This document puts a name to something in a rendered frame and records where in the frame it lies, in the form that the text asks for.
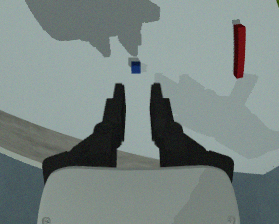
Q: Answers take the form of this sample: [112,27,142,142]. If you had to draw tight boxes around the red rod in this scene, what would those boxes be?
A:
[234,24,246,79]

